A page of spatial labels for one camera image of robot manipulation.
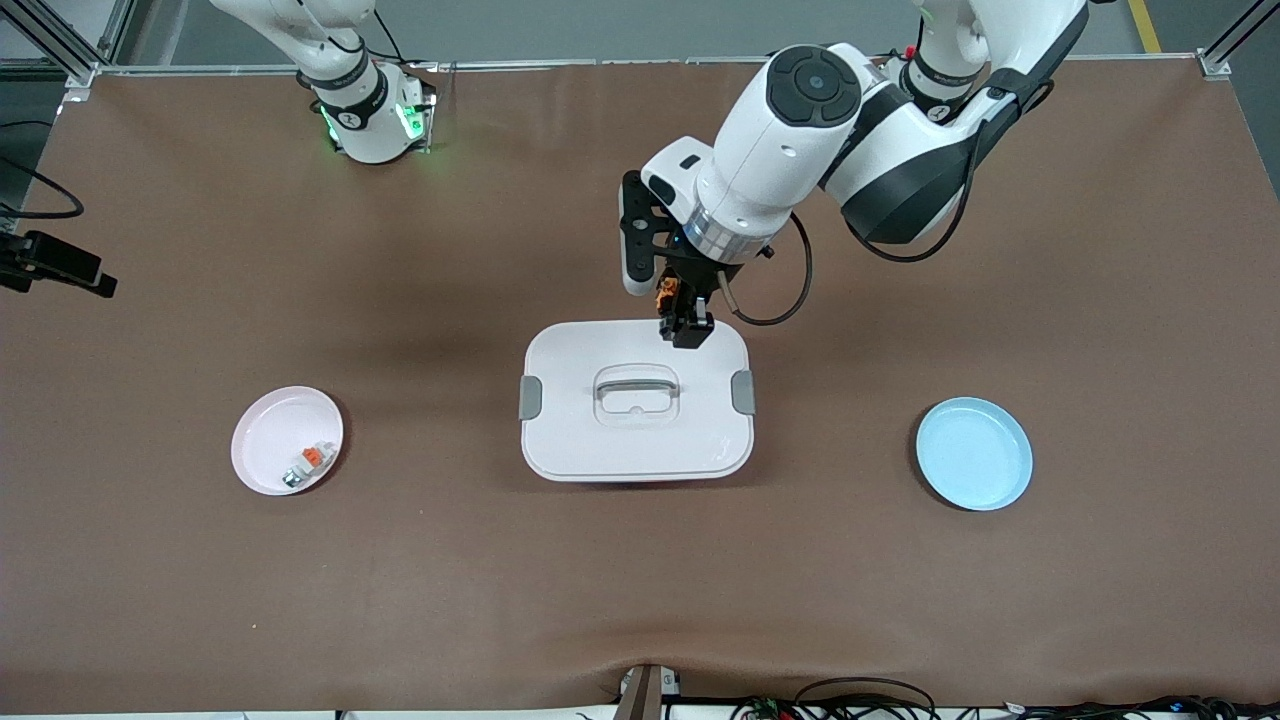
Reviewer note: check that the pink round plate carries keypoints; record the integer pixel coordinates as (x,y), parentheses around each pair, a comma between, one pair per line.
(270,440)

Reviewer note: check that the aluminium frame post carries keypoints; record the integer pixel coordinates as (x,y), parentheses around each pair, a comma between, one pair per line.
(1215,65)
(80,75)

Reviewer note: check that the grey box latch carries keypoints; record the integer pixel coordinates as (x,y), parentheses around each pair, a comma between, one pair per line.
(744,392)
(530,398)

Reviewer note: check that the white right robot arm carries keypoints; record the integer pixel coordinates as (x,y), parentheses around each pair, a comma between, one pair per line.
(365,125)

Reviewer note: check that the aluminium frame rail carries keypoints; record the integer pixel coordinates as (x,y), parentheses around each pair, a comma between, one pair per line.
(648,695)

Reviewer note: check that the small silver metal part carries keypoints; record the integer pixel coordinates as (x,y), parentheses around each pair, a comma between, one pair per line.
(292,479)

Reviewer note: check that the white lidded storage box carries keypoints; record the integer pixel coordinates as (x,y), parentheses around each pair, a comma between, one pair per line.
(640,450)

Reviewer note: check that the orange white terminal connector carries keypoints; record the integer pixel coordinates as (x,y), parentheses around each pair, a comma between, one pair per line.
(313,457)

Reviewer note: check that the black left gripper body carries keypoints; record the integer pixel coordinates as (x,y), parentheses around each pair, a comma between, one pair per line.
(699,276)

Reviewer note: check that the light blue round plate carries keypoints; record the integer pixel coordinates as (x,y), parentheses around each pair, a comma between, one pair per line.
(975,455)

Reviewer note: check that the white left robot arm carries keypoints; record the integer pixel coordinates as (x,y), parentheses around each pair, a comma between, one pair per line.
(800,150)

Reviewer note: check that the orange push-button switch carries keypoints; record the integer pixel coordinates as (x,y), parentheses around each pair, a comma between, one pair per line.
(667,290)

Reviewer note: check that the brown table mat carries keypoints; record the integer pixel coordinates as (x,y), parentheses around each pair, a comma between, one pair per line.
(640,580)

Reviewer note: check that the aluminium table edge rail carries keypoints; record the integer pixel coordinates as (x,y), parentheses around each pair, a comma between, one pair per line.
(600,63)

